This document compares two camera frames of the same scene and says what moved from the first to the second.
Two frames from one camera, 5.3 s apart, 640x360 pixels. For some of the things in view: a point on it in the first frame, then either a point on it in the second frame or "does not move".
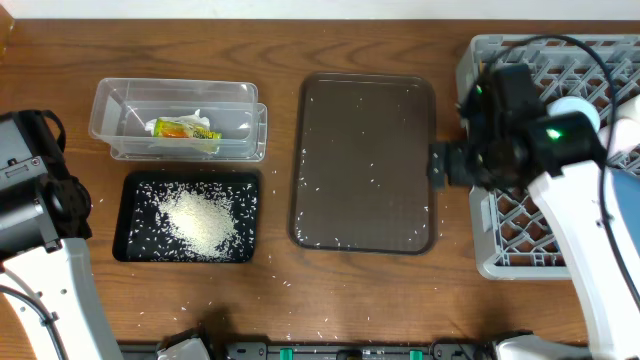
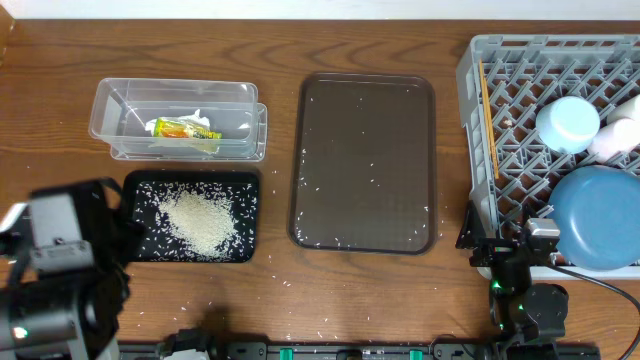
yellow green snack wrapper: x=170 y=129 does not move
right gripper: x=459 y=168 → x=495 y=246
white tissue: x=201 y=122 does not move
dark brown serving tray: x=361 y=165 does not move
